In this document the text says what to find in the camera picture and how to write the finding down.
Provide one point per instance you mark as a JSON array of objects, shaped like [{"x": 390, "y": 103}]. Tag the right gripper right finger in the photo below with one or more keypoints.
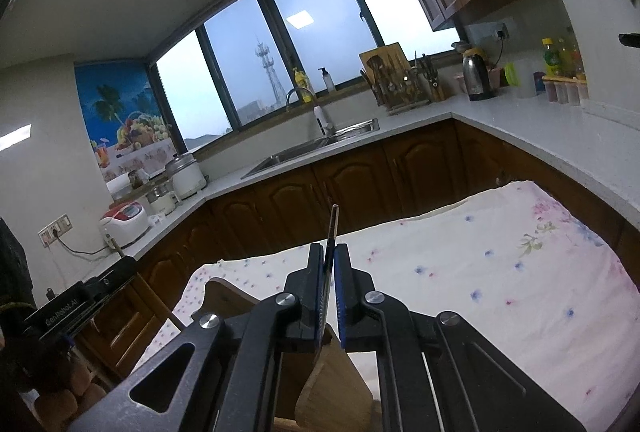
[{"x": 437, "y": 373}]

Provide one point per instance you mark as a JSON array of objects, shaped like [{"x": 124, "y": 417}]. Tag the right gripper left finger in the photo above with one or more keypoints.
[{"x": 220, "y": 374}]

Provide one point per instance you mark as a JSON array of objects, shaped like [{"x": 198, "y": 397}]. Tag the dark metal chopstick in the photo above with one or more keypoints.
[{"x": 327, "y": 268}]

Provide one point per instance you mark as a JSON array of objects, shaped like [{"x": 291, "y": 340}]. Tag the lower wooden kitchen cabinets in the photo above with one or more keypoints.
[{"x": 406, "y": 175}]

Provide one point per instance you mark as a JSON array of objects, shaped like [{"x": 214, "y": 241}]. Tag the chrome kitchen faucet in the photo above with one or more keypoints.
[{"x": 326, "y": 127}]

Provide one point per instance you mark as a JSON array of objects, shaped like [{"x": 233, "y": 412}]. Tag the wooden utensil holder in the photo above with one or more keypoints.
[{"x": 322, "y": 392}]

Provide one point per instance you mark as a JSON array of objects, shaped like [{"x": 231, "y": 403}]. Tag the red white rice cooker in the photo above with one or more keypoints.
[{"x": 124, "y": 224}]

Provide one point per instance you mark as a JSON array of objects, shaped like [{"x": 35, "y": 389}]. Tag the floral white tablecloth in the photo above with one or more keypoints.
[{"x": 532, "y": 278}]

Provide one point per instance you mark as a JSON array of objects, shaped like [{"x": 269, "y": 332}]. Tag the small white pot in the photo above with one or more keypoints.
[{"x": 162, "y": 199}]

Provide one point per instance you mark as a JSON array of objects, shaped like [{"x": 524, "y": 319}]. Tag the tropical fruit poster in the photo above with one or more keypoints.
[{"x": 126, "y": 129}]

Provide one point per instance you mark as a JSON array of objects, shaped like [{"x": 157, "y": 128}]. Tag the stainless steel sink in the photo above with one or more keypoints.
[{"x": 362, "y": 127}]

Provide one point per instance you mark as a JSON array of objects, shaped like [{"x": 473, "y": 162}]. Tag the utensil drying rack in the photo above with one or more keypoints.
[{"x": 401, "y": 91}]

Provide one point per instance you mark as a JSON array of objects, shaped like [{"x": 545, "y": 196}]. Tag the yellow dish soap bottle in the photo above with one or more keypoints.
[{"x": 303, "y": 86}]

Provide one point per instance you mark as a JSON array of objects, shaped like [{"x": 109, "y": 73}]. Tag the stainless electric kettle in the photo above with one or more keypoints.
[{"x": 476, "y": 76}]

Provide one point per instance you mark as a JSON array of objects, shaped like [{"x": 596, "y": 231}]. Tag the spice jar rack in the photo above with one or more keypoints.
[{"x": 564, "y": 90}]

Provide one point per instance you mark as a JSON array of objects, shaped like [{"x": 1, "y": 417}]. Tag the wooden cutting board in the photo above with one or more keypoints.
[{"x": 392, "y": 55}]

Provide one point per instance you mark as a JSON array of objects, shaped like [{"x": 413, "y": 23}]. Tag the white pump soap bottle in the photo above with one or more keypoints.
[{"x": 327, "y": 79}]

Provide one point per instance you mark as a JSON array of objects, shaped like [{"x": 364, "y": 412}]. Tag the green yellow drink bottle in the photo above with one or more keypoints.
[{"x": 552, "y": 58}]

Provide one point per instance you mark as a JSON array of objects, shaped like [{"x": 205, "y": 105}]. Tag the wall power outlet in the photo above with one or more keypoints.
[{"x": 50, "y": 233}]

